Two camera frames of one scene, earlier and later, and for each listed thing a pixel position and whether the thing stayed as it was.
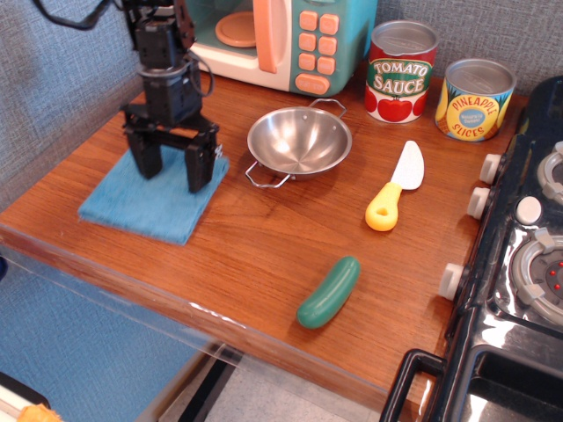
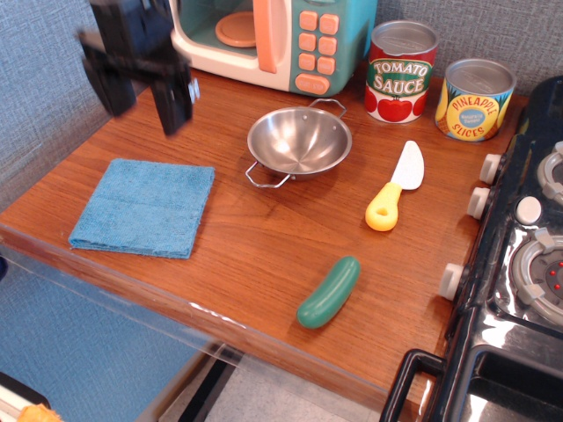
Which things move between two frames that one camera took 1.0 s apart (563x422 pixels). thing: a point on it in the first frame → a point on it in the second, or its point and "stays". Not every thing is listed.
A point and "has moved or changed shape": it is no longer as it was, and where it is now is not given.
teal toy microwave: (290, 47) stays
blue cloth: (163, 208) has moved or changed shape
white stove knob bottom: (449, 281) stays
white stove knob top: (489, 167) stays
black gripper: (171, 110) → (129, 44)
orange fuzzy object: (38, 413) stays
